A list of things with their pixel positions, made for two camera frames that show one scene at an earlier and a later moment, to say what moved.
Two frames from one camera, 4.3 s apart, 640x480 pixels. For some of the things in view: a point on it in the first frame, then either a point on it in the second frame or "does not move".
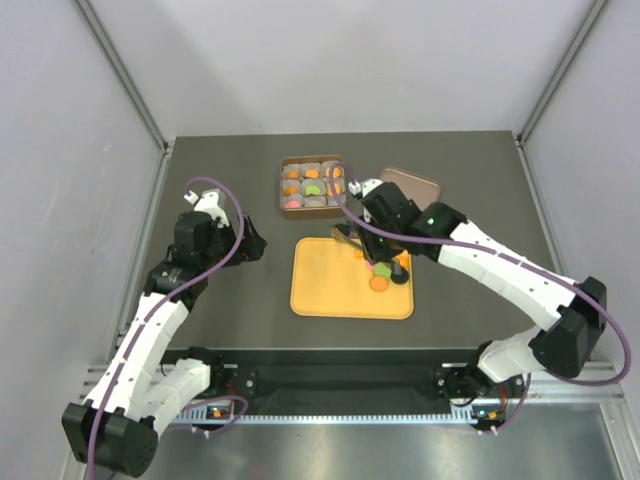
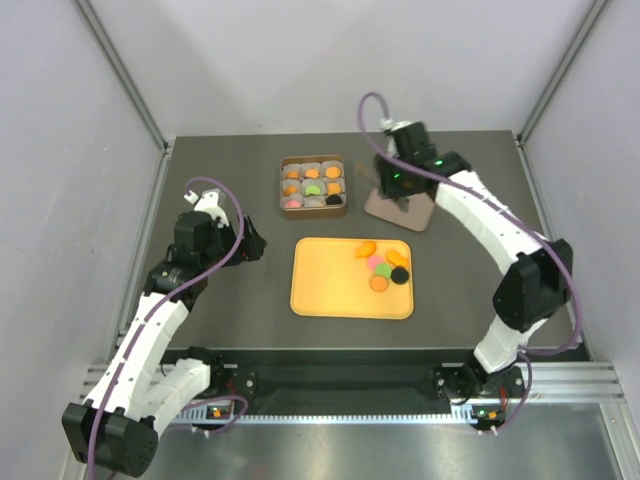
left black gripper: [251, 247] does not move
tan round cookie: [337, 172] does not move
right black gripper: [373, 251] → [388, 186]
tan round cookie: [338, 189] does not move
